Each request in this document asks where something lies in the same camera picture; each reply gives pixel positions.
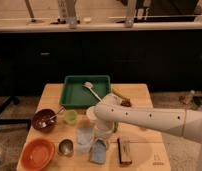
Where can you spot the small steel cup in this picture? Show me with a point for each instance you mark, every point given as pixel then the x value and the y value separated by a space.
pixel 65 148

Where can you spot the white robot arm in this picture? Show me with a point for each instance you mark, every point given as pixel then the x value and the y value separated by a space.
pixel 177 122

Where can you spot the white paper cup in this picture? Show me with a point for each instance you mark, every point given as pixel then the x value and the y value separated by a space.
pixel 90 114

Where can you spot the yellow banana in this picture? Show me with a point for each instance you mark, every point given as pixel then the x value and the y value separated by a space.
pixel 116 92

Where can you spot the dark red grape bunch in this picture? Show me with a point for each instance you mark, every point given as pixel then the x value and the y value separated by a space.
pixel 126 103

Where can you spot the metal spoon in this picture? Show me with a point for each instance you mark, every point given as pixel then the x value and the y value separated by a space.
pixel 50 120

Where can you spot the green plastic tray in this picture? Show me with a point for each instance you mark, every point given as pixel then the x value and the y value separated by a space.
pixel 75 96

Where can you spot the black whiteboard eraser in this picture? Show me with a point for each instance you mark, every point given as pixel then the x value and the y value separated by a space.
pixel 124 151

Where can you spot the light blue folded cloth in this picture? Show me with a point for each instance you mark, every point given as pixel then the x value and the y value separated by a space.
pixel 84 136

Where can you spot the blue sponge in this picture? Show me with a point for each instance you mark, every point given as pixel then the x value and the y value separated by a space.
pixel 98 152

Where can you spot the black office chair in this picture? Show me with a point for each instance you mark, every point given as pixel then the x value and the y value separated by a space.
pixel 3 106

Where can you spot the light green plastic cup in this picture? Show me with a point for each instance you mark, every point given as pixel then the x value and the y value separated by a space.
pixel 70 117

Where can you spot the orange plastic bowl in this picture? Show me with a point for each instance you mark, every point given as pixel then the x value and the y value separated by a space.
pixel 37 154

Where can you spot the dark brown bowl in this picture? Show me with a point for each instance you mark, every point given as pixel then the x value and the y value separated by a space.
pixel 42 115

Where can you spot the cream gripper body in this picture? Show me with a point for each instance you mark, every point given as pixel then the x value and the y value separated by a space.
pixel 103 136

